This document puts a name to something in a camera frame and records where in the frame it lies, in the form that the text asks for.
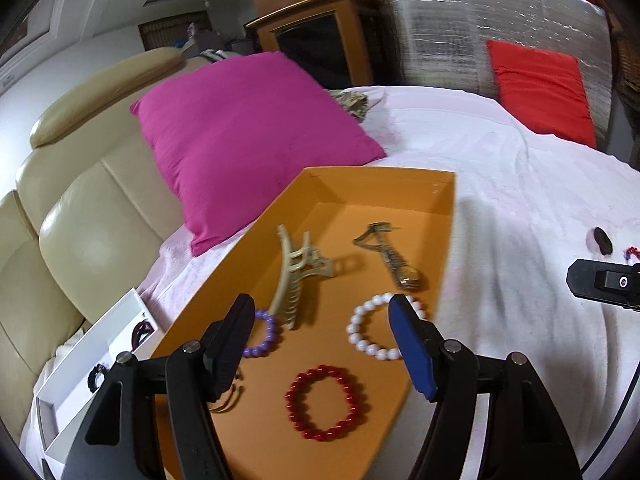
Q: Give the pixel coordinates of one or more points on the gold hair clip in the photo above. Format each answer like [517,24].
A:
[234,400]

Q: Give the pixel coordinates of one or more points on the small red pillow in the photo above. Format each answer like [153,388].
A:
[542,90]

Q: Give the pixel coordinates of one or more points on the pink pillow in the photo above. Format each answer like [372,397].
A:
[250,135]

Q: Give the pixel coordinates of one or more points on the small black hair clip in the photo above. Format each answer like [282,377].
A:
[601,241]

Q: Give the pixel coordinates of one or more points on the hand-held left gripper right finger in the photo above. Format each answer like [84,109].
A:
[410,350]

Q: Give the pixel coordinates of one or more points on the silver foil insulation sheet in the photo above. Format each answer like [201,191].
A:
[440,20]

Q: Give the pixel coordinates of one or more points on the bronze hair clip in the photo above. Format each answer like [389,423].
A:
[395,260]

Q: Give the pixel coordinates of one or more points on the wicker screen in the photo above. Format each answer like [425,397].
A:
[170,32]

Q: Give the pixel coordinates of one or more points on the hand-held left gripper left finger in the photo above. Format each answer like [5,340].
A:
[235,340]

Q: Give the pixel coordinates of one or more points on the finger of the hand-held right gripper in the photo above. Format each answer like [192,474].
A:
[600,282]

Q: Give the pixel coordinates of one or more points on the beige hair claw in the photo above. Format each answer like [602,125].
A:
[290,285]

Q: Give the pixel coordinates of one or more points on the orange cardboard box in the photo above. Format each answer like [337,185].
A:
[350,195]

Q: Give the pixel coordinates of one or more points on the wooden cabinet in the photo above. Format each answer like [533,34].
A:
[310,30]

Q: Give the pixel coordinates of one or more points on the white open box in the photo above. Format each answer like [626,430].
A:
[100,340]

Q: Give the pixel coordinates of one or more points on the cream leather headboard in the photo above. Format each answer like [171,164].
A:
[90,200]

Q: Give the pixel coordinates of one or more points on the patterned beige cloth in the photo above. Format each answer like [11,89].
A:
[352,102]

